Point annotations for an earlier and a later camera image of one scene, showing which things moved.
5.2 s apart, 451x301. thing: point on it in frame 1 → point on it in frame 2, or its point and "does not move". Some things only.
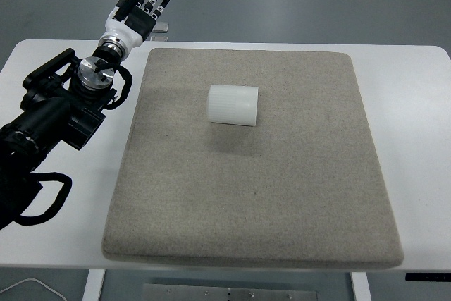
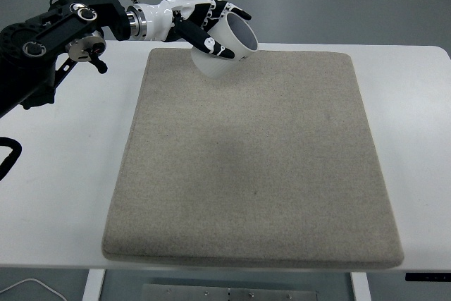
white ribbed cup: [232, 104] → [235, 34]
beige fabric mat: [307, 185] does not move
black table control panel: [418, 277] does not move
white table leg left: [94, 283] does not move
